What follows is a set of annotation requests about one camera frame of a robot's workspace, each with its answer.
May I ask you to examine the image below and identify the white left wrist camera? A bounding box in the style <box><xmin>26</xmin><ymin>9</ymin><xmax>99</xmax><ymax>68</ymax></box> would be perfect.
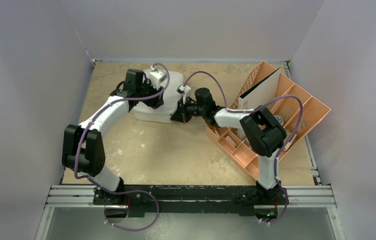
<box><xmin>147</xmin><ymin>66</ymin><xmax>168</xmax><ymax>90</ymax></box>

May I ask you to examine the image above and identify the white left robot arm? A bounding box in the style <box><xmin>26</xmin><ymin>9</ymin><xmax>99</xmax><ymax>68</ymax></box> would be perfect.
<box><xmin>61</xmin><ymin>67</ymin><xmax>184</xmax><ymax>205</ymax></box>

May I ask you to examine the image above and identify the grey medicine case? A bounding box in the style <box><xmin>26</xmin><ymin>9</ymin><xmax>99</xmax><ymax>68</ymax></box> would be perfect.
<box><xmin>131</xmin><ymin>71</ymin><xmax>184</xmax><ymax>124</ymax></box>

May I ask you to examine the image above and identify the pink eraser block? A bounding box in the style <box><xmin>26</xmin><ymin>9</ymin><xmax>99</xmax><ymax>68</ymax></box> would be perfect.
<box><xmin>225</xmin><ymin>135</ymin><xmax>237</xmax><ymax>148</ymax></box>

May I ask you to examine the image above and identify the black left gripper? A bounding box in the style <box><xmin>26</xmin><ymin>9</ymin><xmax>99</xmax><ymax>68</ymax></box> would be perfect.
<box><xmin>135</xmin><ymin>78</ymin><xmax>163</xmax><ymax>109</ymax></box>

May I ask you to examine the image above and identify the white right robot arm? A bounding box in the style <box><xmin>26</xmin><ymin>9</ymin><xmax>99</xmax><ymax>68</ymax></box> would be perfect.
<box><xmin>172</xmin><ymin>85</ymin><xmax>287</xmax><ymax>204</ymax></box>

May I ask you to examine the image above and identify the peach plastic desk organizer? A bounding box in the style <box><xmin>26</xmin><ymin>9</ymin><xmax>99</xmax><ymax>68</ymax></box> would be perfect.
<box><xmin>205</xmin><ymin>60</ymin><xmax>332</xmax><ymax>184</ymax></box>

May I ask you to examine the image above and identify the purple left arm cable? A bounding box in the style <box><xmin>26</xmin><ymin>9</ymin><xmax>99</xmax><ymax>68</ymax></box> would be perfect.
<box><xmin>73</xmin><ymin>62</ymin><xmax>172</xmax><ymax>232</ymax></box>

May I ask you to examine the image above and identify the white cardboard folder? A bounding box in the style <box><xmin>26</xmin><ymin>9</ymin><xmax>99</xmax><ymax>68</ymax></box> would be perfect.
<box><xmin>238</xmin><ymin>68</ymin><xmax>283</xmax><ymax>110</ymax></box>

